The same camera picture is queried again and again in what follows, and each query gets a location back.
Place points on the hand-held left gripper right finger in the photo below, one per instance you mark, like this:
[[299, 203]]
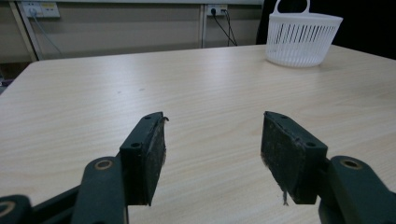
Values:
[[289, 161]]

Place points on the clear bottle with orange cap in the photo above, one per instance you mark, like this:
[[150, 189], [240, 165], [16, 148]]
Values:
[[300, 40]]

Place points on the white wall socket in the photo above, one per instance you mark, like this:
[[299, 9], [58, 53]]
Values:
[[217, 9]]

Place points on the white wall socket strip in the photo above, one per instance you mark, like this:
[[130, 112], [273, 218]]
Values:
[[40, 8]]

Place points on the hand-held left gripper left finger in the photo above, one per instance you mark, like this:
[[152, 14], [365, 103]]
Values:
[[141, 161]]

